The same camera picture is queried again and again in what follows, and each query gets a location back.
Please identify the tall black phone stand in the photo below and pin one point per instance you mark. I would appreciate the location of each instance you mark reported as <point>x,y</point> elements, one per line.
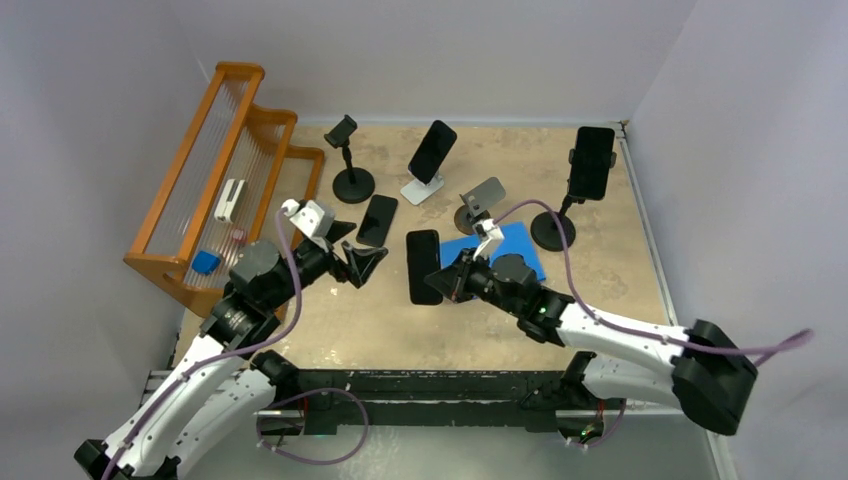
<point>555,232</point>

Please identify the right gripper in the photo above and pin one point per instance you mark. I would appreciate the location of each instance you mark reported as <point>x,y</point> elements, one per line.
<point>452,282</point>

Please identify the white rectangular device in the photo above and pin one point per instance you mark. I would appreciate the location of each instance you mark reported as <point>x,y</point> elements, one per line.
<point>229,200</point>

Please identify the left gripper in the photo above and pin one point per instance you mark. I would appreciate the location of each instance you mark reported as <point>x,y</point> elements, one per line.
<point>359,260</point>

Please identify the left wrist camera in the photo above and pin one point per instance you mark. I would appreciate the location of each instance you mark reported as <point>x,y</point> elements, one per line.
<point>311,218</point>

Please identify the black phone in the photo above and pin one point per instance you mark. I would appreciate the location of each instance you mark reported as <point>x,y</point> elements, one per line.
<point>423,259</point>
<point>591,160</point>
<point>432,151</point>

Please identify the orange wooden rack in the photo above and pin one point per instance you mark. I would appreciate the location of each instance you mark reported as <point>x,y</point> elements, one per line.
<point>229,136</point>

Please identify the black smartphone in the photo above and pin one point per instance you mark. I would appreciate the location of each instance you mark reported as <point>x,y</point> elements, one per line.
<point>377,221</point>

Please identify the blue small block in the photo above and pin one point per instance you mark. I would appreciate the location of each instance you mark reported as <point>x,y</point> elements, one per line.
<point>205,262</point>

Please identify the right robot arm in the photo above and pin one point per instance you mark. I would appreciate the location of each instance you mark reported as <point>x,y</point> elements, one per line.
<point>698,370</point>

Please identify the black phone on tall stand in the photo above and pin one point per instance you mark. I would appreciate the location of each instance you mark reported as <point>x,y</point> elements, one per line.
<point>591,160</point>

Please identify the black round-base phone stand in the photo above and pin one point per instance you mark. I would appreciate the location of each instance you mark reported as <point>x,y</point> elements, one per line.
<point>352,185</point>

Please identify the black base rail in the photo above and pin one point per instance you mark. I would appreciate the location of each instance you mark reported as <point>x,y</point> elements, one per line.
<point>535,401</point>

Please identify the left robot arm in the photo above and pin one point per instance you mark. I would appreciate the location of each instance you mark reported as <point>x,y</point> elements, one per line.
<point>229,372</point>

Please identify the white phone stand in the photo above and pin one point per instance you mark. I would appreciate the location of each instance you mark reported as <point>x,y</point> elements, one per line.
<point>416,192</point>

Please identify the blue mat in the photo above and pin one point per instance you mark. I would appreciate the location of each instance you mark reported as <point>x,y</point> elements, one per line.
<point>517,240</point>

